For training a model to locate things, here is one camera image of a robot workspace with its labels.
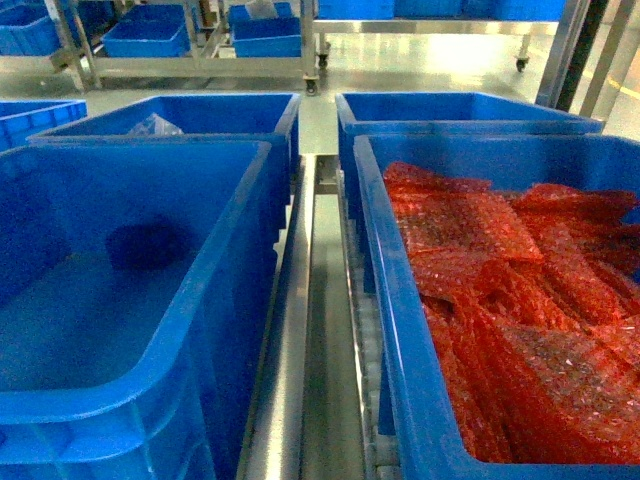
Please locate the blue bin with clear bag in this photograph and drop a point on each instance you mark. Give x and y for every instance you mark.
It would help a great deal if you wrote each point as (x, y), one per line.
(269, 117)

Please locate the blue bin rear right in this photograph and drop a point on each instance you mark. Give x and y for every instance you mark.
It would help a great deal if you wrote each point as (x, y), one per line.
(447, 113)

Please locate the steel shelf rack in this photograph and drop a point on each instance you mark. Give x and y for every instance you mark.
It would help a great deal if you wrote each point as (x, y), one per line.
(315, 415)

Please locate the empty blue bin front left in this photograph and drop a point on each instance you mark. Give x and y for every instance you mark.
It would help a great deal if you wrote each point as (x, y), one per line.
(135, 287)

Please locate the blue bin with red bags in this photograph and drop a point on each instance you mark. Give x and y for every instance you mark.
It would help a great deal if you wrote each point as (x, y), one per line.
(429, 441)

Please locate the clear plastic bag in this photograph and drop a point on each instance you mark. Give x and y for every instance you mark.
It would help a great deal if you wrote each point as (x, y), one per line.
(155, 125)

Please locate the red bubble wrap bags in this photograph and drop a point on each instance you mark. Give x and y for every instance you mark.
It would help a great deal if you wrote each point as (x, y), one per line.
(533, 309)

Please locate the far steel cart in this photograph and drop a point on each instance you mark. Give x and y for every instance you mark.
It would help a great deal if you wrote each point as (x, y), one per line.
(93, 41)

